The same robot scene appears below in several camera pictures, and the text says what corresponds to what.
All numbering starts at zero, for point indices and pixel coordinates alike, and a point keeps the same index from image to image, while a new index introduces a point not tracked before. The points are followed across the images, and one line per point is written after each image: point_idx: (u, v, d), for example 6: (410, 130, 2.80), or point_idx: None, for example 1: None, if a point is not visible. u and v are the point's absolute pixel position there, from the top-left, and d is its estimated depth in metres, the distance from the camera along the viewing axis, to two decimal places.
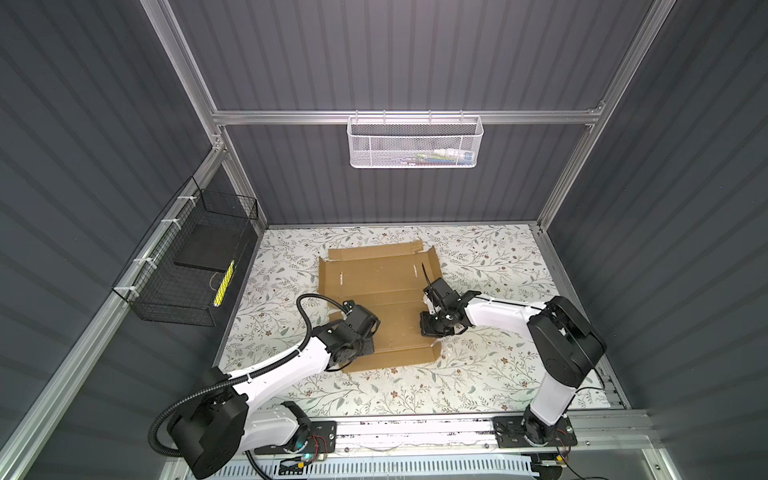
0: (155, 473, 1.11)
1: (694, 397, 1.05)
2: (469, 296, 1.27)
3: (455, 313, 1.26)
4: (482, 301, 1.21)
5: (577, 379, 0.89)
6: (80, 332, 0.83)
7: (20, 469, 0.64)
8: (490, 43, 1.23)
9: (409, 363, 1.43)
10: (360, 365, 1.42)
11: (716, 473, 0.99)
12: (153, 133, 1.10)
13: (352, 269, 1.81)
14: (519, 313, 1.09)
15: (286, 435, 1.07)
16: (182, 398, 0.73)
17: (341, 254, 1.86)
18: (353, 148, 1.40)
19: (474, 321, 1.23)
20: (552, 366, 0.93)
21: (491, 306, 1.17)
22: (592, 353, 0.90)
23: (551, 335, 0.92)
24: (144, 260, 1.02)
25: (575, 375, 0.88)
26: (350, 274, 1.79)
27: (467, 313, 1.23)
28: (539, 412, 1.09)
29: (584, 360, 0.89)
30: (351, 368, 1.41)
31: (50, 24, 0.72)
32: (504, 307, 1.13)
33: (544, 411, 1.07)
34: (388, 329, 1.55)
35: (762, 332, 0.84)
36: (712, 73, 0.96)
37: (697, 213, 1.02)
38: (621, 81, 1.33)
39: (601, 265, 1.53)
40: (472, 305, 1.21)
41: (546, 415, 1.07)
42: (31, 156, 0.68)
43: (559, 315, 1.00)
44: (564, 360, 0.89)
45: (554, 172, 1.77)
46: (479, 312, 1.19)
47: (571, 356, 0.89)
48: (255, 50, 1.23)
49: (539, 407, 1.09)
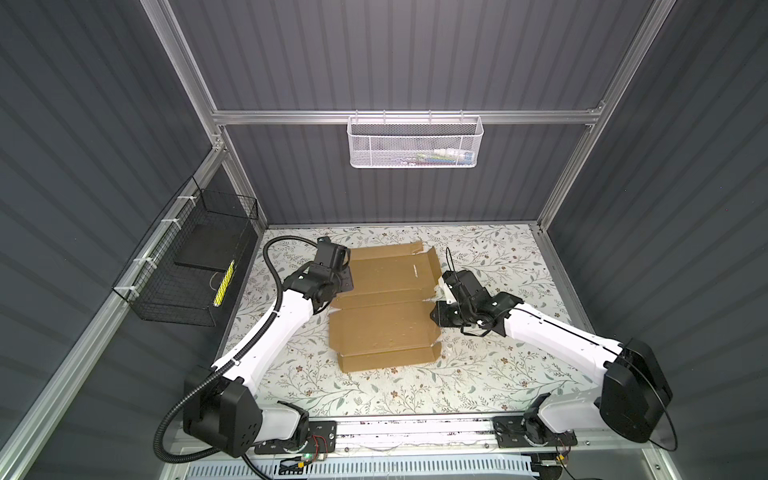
0: (155, 473, 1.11)
1: (695, 397, 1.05)
2: (505, 301, 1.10)
3: (487, 320, 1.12)
4: (531, 319, 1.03)
5: (646, 431, 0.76)
6: (80, 332, 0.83)
7: (20, 469, 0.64)
8: (490, 43, 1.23)
9: (409, 364, 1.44)
10: (360, 365, 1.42)
11: (717, 473, 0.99)
12: (153, 133, 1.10)
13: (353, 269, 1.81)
14: (582, 351, 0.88)
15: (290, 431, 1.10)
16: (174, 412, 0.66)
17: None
18: (353, 148, 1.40)
19: (512, 335, 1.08)
20: (611, 415, 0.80)
21: (542, 330, 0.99)
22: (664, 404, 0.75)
23: (632, 390, 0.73)
24: (144, 260, 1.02)
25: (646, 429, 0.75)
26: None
27: (505, 324, 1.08)
28: (546, 416, 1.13)
29: (657, 411, 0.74)
30: (351, 369, 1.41)
31: (49, 24, 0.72)
32: (562, 338, 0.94)
33: (553, 417, 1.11)
34: (388, 329, 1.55)
35: (762, 331, 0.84)
36: (713, 73, 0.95)
37: (698, 213, 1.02)
38: (621, 81, 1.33)
39: (600, 265, 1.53)
40: (515, 318, 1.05)
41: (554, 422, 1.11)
42: (32, 157, 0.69)
43: (629, 358, 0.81)
44: (635, 415, 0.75)
45: (554, 172, 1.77)
46: (524, 330, 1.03)
47: (646, 410, 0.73)
48: (255, 49, 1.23)
49: (547, 414, 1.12)
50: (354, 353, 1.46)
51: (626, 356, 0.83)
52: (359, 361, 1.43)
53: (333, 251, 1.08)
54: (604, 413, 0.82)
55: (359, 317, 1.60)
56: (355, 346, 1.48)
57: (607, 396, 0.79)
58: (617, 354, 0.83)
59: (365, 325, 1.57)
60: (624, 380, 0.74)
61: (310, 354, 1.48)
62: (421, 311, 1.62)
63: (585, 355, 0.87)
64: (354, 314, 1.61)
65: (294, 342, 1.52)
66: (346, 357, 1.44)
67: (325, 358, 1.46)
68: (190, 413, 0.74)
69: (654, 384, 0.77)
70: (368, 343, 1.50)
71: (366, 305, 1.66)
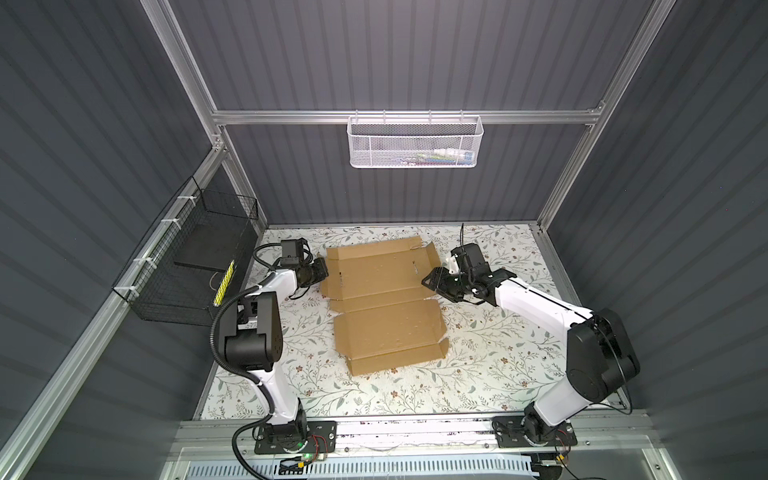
0: (155, 473, 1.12)
1: (695, 397, 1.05)
2: (501, 275, 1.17)
3: (482, 289, 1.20)
4: (518, 288, 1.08)
5: (601, 395, 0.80)
6: (79, 332, 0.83)
7: (20, 468, 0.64)
8: (490, 43, 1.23)
9: (426, 360, 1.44)
10: (369, 366, 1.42)
11: (716, 473, 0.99)
12: (154, 133, 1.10)
13: (352, 267, 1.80)
14: (555, 314, 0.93)
15: (290, 415, 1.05)
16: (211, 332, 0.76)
17: (338, 253, 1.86)
18: (353, 148, 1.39)
19: (502, 303, 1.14)
20: (574, 375, 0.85)
21: (526, 297, 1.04)
22: (625, 374, 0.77)
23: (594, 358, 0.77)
24: (144, 260, 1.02)
25: (600, 392, 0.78)
26: (349, 273, 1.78)
27: (496, 294, 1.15)
28: (541, 408, 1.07)
29: (615, 380, 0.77)
30: (359, 371, 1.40)
31: (50, 25, 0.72)
32: (542, 305, 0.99)
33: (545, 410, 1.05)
34: (394, 329, 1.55)
35: (762, 331, 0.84)
36: (712, 73, 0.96)
37: (697, 212, 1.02)
38: (621, 81, 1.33)
39: (601, 264, 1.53)
40: (504, 287, 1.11)
41: (549, 414, 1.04)
42: (32, 158, 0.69)
43: (602, 327, 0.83)
44: (591, 375, 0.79)
45: (554, 171, 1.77)
46: (511, 297, 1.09)
47: (602, 373, 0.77)
48: (254, 49, 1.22)
49: (542, 406, 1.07)
50: (363, 354, 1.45)
51: (599, 325, 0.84)
52: (369, 363, 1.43)
53: (295, 241, 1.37)
54: (567, 372, 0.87)
55: (364, 318, 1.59)
56: (362, 347, 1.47)
57: (578, 365, 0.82)
58: (587, 318, 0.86)
59: (369, 325, 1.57)
60: (584, 339, 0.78)
61: (310, 354, 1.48)
62: (424, 308, 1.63)
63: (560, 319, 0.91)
64: (359, 316, 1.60)
65: (294, 343, 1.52)
66: (355, 360, 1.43)
67: (325, 358, 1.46)
68: (224, 333, 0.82)
69: (621, 354, 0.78)
70: (376, 344, 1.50)
71: (370, 305, 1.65)
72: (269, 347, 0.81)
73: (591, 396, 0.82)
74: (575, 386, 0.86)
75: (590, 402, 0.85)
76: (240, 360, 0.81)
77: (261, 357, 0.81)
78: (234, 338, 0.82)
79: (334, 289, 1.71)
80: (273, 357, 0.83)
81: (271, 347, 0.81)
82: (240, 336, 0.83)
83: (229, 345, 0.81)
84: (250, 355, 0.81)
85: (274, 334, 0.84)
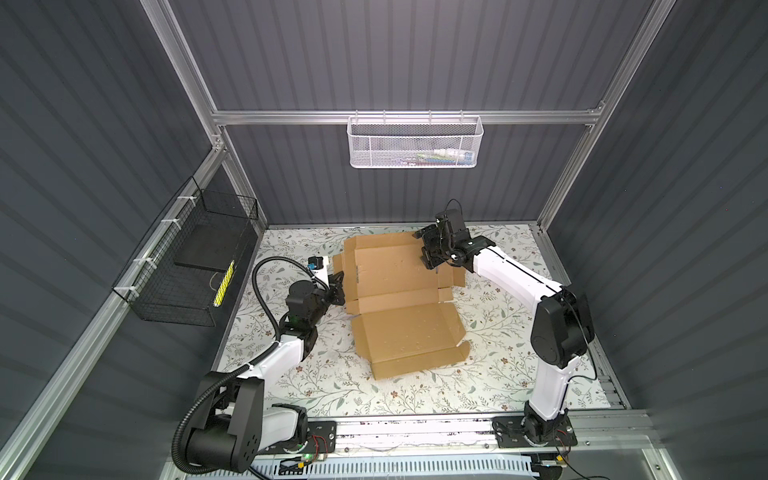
0: (156, 473, 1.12)
1: (695, 397, 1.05)
2: (480, 243, 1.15)
3: (460, 255, 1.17)
4: (495, 258, 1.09)
5: (562, 360, 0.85)
6: (80, 332, 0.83)
7: (20, 468, 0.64)
8: (491, 42, 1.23)
9: (447, 360, 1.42)
10: (392, 370, 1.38)
11: (716, 473, 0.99)
12: (153, 133, 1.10)
13: (372, 258, 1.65)
14: (528, 286, 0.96)
15: (286, 434, 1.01)
16: (184, 419, 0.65)
17: (355, 244, 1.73)
18: (353, 148, 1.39)
19: (478, 271, 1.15)
20: (537, 342, 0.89)
21: (503, 267, 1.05)
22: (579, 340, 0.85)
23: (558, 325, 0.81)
24: (144, 260, 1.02)
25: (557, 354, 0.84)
26: (367, 265, 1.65)
27: (474, 261, 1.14)
28: (537, 405, 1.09)
29: (573, 345, 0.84)
30: (383, 376, 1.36)
31: (50, 25, 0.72)
32: (516, 274, 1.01)
33: (539, 403, 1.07)
34: (413, 333, 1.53)
35: (761, 332, 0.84)
36: (712, 73, 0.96)
37: (697, 214, 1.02)
38: (621, 81, 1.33)
39: (601, 264, 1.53)
40: (483, 255, 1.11)
41: (543, 408, 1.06)
42: (33, 159, 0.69)
43: (567, 299, 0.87)
44: (553, 343, 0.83)
45: (554, 172, 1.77)
46: (487, 266, 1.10)
47: (563, 340, 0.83)
48: (254, 48, 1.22)
49: (537, 402, 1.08)
50: (385, 358, 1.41)
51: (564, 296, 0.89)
52: (391, 366, 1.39)
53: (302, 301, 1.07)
54: (532, 340, 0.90)
55: (380, 322, 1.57)
56: (385, 352, 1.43)
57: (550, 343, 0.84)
58: (555, 292, 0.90)
59: (386, 326, 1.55)
60: (551, 310, 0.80)
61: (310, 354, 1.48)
62: (436, 312, 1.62)
63: (530, 289, 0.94)
64: (376, 319, 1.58)
65: None
66: (377, 363, 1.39)
67: (325, 358, 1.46)
68: (193, 422, 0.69)
69: (580, 322, 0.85)
70: (396, 347, 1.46)
71: (386, 308, 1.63)
72: (236, 450, 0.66)
73: (550, 358, 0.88)
74: (545, 357, 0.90)
75: (554, 365, 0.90)
76: (203, 460, 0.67)
77: (225, 461, 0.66)
78: (202, 432, 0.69)
79: (351, 286, 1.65)
80: (240, 463, 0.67)
81: (240, 450, 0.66)
82: (209, 430, 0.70)
83: (194, 438, 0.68)
84: (215, 456, 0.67)
85: (250, 433, 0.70)
